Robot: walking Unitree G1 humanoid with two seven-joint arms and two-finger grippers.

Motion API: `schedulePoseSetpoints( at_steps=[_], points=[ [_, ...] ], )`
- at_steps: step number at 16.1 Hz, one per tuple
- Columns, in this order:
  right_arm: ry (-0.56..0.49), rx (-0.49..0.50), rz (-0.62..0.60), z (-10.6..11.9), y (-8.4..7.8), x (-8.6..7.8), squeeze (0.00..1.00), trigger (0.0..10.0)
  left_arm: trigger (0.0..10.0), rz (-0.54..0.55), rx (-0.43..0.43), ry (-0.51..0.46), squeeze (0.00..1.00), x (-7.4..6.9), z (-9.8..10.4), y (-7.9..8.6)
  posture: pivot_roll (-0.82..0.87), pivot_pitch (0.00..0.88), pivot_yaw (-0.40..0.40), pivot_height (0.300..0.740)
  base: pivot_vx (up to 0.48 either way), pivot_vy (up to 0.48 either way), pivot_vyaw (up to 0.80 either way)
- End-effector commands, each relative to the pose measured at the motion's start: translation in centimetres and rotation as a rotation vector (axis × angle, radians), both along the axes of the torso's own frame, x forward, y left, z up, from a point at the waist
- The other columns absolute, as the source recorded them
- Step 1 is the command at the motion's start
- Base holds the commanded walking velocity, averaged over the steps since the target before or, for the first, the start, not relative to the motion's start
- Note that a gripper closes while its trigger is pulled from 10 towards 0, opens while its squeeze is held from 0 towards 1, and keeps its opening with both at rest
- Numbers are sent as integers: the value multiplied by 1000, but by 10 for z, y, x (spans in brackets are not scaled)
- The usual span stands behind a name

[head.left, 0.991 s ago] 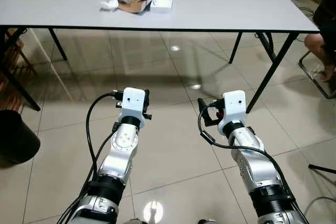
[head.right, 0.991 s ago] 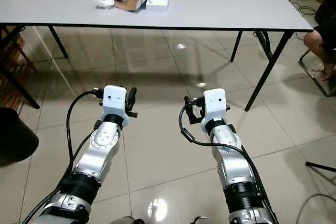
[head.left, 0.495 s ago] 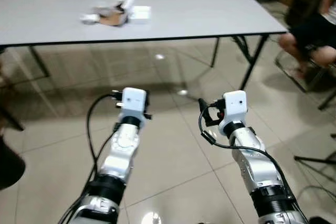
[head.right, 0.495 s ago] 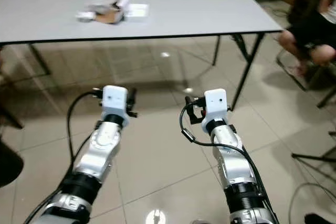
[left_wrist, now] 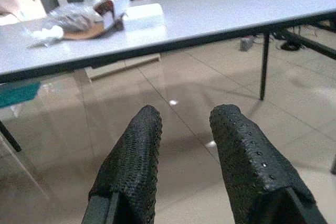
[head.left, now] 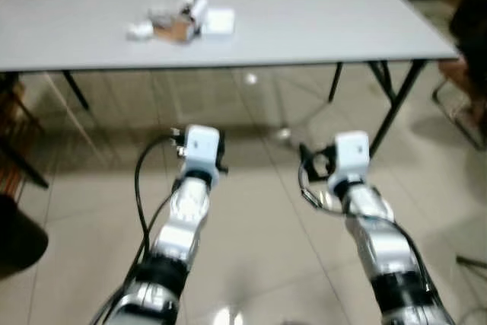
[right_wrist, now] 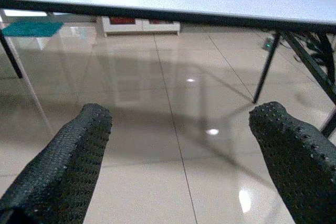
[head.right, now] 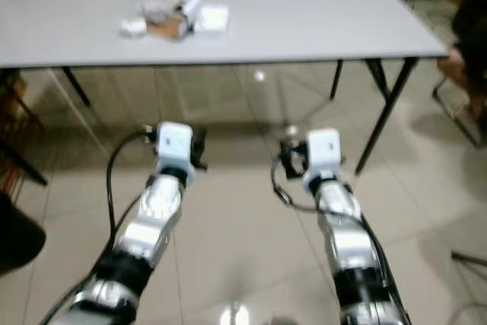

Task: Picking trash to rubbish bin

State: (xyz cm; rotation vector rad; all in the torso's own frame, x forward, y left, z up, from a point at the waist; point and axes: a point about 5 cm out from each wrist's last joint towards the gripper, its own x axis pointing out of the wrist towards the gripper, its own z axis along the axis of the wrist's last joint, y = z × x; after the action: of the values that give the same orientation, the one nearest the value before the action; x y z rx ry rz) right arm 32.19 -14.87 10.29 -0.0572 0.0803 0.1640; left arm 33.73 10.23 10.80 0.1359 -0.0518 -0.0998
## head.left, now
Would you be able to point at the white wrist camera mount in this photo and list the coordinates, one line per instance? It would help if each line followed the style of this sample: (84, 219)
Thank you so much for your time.
(202, 146)
(351, 154)

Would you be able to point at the person in dark clothes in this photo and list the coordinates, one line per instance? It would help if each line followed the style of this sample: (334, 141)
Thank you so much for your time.
(470, 28)

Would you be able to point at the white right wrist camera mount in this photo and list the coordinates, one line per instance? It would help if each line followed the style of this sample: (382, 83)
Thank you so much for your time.
(351, 154)

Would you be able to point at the white cardboard box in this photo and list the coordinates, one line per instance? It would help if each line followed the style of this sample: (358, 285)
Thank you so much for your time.
(219, 21)

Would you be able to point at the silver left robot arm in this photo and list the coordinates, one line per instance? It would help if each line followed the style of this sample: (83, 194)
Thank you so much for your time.
(183, 226)

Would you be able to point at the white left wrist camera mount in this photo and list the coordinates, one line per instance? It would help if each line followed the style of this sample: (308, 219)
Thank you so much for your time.
(202, 146)

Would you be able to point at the black soft bag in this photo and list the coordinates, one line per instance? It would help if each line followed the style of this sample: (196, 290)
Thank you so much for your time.
(19, 237)

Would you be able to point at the white crumpled paper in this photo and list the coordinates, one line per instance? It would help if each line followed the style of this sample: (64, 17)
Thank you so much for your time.
(140, 31)

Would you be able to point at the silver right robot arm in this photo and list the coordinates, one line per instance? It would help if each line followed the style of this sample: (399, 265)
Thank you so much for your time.
(377, 241)

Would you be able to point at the grey table with black legs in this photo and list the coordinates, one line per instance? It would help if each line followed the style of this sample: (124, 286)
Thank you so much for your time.
(304, 20)

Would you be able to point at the white plastic bottle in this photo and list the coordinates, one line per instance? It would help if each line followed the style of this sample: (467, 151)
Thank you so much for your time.
(198, 7)

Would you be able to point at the brown wooden rack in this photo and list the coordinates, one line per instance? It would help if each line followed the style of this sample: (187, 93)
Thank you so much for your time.
(11, 112)

